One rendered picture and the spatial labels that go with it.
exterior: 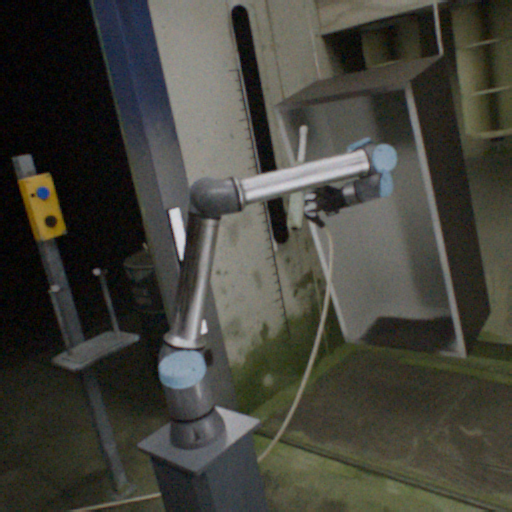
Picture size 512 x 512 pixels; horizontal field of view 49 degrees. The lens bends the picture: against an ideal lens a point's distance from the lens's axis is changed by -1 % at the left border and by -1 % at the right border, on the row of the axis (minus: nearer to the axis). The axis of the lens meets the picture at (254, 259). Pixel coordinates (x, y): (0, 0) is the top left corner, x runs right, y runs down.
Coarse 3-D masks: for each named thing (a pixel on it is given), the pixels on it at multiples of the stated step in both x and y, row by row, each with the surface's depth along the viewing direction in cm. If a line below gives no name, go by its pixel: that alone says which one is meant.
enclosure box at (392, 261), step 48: (336, 96) 213; (384, 96) 240; (432, 96) 208; (288, 144) 238; (336, 144) 266; (432, 144) 209; (432, 192) 211; (336, 240) 272; (384, 240) 279; (432, 240) 263; (336, 288) 273; (384, 288) 295; (432, 288) 277; (480, 288) 252; (384, 336) 274; (432, 336) 262
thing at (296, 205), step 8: (304, 128) 233; (304, 136) 232; (304, 144) 230; (304, 152) 229; (304, 192) 220; (296, 200) 216; (296, 208) 214; (288, 216) 215; (296, 216) 213; (312, 216) 224; (288, 224) 213; (296, 224) 211; (320, 224) 229
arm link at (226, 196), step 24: (384, 144) 184; (288, 168) 182; (312, 168) 181; (336, 168) 182; (360, 168) 184; (384, 168) 184; (216, 192) 176; (240, 192) 175; (264, 192) 178; (288, 192) 181
